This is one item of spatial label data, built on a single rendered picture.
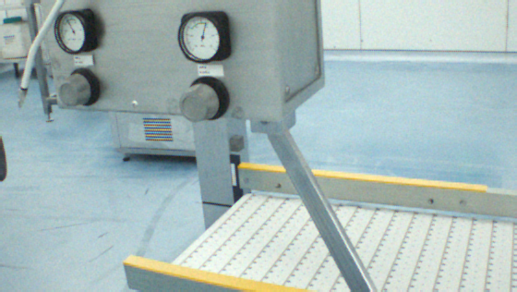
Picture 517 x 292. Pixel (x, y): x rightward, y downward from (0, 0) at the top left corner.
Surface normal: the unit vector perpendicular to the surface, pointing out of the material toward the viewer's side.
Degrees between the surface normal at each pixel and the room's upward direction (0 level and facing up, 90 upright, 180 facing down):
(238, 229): 0
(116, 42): 90
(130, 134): 90
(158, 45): 90
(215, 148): 90
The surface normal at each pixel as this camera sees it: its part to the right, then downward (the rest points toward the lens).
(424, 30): -0.30, 0.34
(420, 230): -0.07, -0.94
